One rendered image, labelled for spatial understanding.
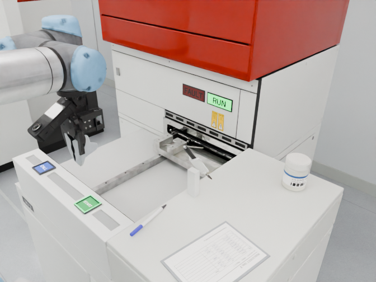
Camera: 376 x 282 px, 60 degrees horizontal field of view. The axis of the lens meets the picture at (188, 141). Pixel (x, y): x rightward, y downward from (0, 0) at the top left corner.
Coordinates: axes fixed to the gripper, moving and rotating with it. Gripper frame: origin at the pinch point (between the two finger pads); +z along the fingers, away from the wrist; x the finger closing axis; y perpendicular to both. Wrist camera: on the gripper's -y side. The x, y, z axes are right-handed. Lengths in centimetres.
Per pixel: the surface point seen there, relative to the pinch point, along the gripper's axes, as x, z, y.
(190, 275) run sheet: -37.1, 13.9, 3.1
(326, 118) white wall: 8, 62, 207
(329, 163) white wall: -3, 99, 207
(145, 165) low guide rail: 17.0, 26.1, 35.5
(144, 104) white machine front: 44, 15, 59
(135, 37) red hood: 40, -17, 54
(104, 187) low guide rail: 17.0, 26.4, 16.6
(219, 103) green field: -1, 1, 58
